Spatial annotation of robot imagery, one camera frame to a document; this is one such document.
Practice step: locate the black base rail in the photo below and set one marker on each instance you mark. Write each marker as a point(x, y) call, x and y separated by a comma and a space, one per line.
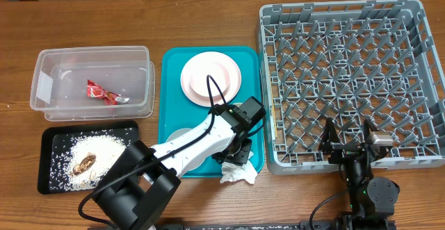
point(302, 225)

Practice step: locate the rice and food scrap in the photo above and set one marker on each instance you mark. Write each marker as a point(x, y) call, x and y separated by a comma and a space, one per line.
point(80, 160)

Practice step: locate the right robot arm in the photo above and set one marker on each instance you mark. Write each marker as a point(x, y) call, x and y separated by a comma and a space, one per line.
point(372, 199)

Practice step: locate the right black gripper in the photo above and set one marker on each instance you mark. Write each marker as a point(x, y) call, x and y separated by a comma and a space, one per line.
point(343, 150)

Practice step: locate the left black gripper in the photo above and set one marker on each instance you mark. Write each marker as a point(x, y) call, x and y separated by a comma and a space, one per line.
point(241, 158)

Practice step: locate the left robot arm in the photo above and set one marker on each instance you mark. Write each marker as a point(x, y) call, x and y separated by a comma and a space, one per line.
point(140, 184)

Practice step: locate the red ketchup packet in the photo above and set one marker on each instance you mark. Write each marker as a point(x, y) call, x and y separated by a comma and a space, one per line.
point(110, 98)

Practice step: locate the white napkin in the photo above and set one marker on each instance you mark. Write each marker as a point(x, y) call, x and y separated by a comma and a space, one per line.
point(233, 173)

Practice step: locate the black plastic tray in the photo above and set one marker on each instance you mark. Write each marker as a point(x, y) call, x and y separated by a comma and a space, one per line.
point(47, 185)

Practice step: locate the pink round plate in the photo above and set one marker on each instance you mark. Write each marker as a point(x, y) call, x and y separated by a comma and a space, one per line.
point(221, 67)

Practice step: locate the clear plastic bin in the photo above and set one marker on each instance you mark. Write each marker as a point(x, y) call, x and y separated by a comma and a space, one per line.
point(61, 76)

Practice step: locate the grey dishwasher rack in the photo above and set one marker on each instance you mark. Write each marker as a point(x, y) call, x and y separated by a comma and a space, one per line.
point(350, 61)

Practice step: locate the teal plastic tray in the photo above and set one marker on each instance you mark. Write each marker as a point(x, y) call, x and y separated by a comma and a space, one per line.
point(176, 111)

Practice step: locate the white bowl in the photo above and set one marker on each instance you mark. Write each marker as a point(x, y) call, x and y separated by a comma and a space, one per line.
point(179, 133)

